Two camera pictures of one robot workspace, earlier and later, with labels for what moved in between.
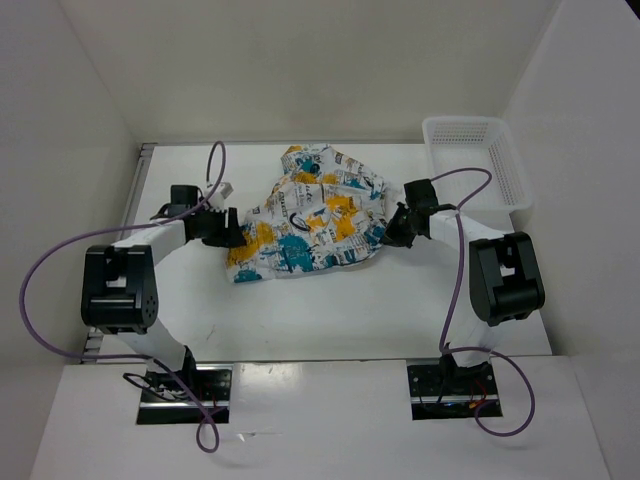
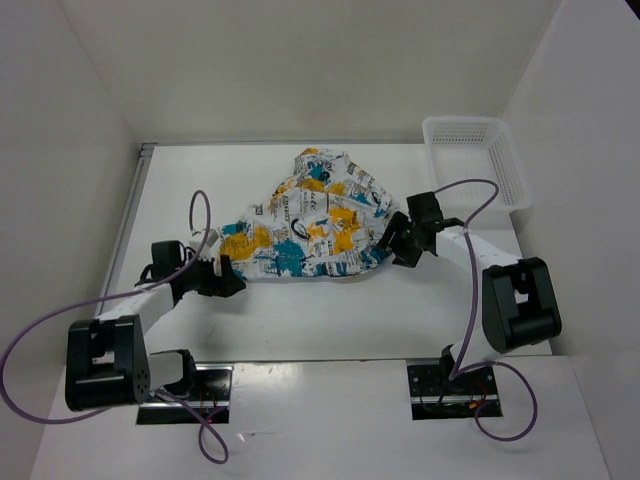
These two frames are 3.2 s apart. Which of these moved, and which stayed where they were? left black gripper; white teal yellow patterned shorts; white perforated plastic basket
Moved: left black gripper
Stayed: white perforated plastic basket; white teal yellow patterned shorts
